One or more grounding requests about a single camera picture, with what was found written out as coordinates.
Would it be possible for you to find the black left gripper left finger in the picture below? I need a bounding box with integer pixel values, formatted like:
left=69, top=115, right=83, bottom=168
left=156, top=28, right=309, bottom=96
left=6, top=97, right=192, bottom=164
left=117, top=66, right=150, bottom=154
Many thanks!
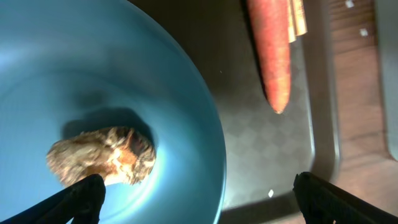
left=1, top=174, right=106, bottom=224

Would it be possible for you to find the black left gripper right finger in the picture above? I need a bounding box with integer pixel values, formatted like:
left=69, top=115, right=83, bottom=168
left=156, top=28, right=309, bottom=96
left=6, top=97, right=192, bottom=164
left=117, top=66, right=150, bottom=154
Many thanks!
left=293, top=172, right=397, bottom=224

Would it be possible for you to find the brown mushroom piece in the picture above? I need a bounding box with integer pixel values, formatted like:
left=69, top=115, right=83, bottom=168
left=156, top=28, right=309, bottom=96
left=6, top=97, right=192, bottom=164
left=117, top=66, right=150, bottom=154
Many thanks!
left=46, top=126, right=156, bottom=187

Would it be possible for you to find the dark blue plate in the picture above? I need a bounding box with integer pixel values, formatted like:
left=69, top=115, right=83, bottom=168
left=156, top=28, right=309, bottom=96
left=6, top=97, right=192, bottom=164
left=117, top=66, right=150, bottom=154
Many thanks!
left=1, top=0, right=226, bottom=223

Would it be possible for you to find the orange carrot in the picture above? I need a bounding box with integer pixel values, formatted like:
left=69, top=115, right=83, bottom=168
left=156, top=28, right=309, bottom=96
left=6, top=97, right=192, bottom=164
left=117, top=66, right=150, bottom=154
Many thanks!
left=246, top=0, right=291, bottom=114

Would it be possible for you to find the grey dishwasher rack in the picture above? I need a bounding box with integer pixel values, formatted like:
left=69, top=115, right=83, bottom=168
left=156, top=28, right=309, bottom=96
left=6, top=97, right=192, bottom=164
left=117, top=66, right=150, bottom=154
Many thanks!
left=375, top=0, right=397, bottom=159

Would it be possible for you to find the brown serving tray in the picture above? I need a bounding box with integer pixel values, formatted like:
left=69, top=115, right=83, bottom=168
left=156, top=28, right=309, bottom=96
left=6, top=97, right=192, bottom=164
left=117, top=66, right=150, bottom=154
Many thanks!
left=134, top=0, right=340, bottom=223

